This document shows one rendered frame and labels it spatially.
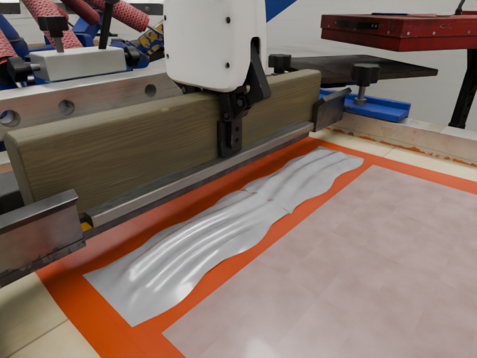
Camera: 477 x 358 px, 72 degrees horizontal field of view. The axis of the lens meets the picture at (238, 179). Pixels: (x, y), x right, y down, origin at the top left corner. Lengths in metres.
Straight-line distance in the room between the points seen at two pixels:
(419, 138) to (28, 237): 0.47
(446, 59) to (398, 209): 1.96
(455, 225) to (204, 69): 0.28
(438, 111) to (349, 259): 2.09
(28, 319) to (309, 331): 0.19
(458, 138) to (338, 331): 0.35
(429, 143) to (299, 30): 2.20
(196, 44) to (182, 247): 0.18
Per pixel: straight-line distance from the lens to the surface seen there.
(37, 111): 0.51
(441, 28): 1.25
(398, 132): 0.54
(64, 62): 0.57
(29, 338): 0.27
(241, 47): 0.30
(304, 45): 2.64
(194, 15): 0.32
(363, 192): 0.40
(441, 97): 2.33
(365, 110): 0.55
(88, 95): 0.53
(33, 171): 0.26
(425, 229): 0.36
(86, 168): 0.27
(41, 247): 0.27
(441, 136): 0.53
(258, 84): 0.30
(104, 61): 0.59
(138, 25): 0.99
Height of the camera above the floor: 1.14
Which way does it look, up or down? 28 degrees down
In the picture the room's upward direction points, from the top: straight up
